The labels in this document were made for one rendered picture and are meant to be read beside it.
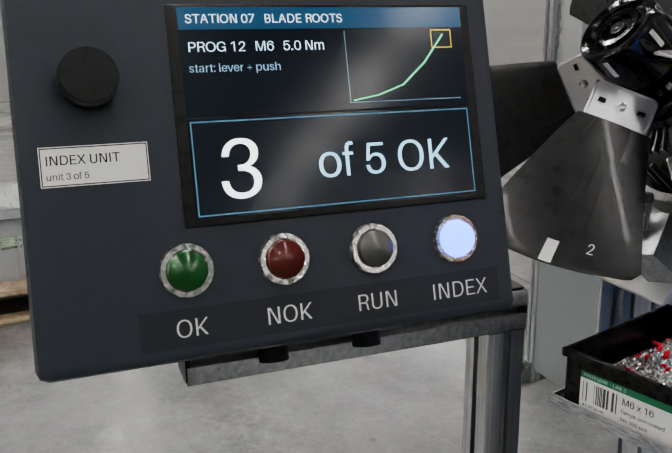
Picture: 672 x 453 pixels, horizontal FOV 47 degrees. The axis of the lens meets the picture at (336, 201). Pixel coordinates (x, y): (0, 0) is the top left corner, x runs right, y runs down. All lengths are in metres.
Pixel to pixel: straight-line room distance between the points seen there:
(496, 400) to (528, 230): 0.51
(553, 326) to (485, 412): 2.10
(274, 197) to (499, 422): 0.27
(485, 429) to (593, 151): 0.60
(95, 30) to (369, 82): 0.14
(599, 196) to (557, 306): 1.58
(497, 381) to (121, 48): 0.34
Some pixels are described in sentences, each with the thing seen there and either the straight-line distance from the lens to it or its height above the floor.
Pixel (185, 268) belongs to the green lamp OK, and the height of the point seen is 1.12.
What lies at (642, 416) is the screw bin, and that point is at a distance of 0.88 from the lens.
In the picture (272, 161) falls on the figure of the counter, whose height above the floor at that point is 1.16.
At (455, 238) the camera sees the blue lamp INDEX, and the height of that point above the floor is 1.12.
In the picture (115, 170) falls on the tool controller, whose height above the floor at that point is 1.17.
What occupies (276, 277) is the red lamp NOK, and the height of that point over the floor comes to 1.11.
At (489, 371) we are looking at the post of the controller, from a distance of 0.55.
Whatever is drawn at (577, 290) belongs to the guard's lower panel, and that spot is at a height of 0.41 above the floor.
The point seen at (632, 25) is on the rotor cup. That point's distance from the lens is 1.15.
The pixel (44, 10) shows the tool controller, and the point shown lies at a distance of 0.40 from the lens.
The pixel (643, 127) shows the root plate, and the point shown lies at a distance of 1.14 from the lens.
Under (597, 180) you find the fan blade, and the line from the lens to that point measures 1.08.
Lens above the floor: 1.24
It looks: 13 degrees down
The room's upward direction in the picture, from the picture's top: straight up
